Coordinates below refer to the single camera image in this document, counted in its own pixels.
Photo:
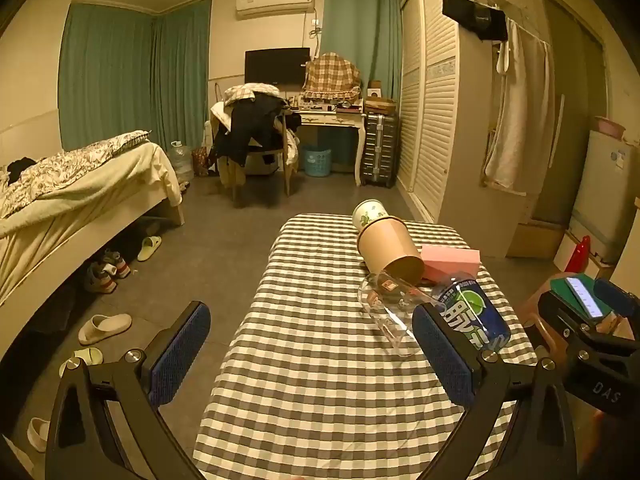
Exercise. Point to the black television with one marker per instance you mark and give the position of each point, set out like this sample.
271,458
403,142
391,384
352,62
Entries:
276,66

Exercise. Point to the green slipper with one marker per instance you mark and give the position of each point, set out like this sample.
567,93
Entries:
149,248
82,359

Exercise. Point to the dark red bag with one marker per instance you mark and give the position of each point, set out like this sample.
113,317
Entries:
200,161

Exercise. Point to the narrow green curtain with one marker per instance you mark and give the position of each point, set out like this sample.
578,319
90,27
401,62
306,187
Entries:
360,25

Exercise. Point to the pink box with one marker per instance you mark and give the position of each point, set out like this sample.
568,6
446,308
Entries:
450,259

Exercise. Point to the chair with piled clothes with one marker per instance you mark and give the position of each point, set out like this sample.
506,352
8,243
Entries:
247,120

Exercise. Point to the white slipper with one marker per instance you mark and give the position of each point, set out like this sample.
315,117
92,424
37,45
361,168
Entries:
39,434
104,329

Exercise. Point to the bed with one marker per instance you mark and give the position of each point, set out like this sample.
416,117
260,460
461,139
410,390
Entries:
75,220

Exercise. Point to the grey sneaker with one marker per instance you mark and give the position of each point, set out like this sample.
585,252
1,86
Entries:
117,262
100,280

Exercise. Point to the cardboard box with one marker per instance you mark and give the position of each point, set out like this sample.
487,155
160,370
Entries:
380,105

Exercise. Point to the hanging white towel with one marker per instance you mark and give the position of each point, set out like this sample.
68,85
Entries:
520,115

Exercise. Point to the clear glass cup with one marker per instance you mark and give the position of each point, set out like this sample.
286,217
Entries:
387,310

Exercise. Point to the wide green curtain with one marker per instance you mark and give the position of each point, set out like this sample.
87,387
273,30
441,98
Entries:
125,75

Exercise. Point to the pink basin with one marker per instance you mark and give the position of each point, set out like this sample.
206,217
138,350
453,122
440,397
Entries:
609,125

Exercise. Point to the brown paper cup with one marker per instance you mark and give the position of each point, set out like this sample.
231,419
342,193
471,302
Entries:
387,250

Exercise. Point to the smartphone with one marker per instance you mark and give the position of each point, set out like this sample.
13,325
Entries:
585,294

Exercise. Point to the white floral paper cup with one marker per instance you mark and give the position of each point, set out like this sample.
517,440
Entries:
367,214

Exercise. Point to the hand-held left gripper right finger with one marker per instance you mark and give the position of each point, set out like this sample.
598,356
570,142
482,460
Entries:
442,357

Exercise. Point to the white louvred wardrobe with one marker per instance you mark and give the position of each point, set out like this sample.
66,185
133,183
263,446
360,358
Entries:
432,95

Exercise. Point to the wooden chair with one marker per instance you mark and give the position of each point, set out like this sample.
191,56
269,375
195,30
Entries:
280,152

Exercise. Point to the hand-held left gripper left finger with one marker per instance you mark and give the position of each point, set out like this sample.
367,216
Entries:
182,355

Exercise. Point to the plaid cloth cover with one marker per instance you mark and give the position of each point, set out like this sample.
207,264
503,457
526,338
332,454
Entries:
332,77

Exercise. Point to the blue soda can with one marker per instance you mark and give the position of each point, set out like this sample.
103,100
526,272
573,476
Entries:
475,315

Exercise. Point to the small white fridge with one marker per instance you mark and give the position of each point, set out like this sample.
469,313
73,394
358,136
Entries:
605,195

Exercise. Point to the white desk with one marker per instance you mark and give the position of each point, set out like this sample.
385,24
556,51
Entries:
330,122

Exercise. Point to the green book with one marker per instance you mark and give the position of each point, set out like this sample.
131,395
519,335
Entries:
565,290

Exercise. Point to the floral duvet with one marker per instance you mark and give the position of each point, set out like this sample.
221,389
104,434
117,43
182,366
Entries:
65,165

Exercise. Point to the grey checked tablecloth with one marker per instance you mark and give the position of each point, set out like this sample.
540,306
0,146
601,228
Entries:
310,360

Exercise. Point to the silver suitcase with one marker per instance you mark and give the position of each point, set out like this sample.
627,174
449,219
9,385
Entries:
379,150

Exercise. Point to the clear water jug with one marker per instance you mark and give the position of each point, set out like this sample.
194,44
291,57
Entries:
181,160

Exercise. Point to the reddish brown stool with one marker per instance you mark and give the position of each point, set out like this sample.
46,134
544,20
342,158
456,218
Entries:
532,310

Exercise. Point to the white air conditioner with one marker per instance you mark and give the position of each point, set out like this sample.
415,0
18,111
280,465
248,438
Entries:
275,3

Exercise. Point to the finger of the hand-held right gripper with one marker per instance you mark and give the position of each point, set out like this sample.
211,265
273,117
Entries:
619,297

